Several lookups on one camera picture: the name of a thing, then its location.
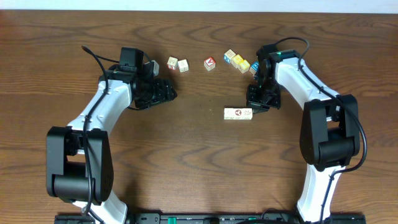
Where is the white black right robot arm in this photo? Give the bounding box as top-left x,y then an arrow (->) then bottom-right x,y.
246,45 -> 359,223

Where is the blue topped wooden block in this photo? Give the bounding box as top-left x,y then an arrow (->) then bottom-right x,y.
249,61 -> 259,75

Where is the red letter A block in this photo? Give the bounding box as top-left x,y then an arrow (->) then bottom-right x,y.
204,57 -> 216,71

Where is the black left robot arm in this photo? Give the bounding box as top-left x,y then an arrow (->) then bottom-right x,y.
46,70 -> 177,223

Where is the plain drawing wooden block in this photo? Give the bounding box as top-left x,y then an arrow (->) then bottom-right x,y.
242,108 -> 253,119

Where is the red number 3 block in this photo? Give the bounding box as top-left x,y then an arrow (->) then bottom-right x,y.
167,57 -> 178,70

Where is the yellow topped wooden block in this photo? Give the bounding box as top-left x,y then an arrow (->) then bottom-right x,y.
231,54 -> 244,68

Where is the green letter Z block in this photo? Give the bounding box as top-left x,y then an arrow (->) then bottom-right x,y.
224,108 -> 235,119

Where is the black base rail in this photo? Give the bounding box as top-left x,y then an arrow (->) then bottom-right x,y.
54,209 -> 366,224

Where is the blue letter T block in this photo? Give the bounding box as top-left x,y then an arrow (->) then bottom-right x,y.
177,59 -> 189,72

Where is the blue letter X block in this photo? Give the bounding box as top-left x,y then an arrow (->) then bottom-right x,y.
223,49 -> 236,63

